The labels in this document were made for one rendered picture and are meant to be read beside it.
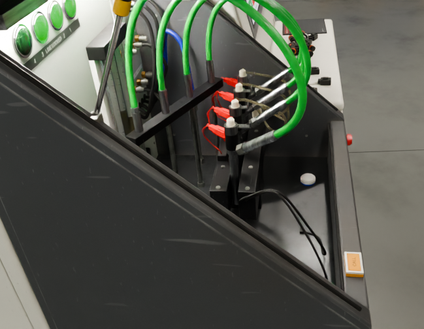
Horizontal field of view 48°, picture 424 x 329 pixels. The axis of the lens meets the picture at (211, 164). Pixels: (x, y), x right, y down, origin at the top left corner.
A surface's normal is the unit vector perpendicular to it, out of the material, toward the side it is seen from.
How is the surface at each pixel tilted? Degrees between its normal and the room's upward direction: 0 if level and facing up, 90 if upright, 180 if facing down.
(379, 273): 0
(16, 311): 90
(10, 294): 90
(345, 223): 0
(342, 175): 0
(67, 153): 90
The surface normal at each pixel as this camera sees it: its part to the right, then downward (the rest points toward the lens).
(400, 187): -0.09, -0.82
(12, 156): -0.15, 0.58
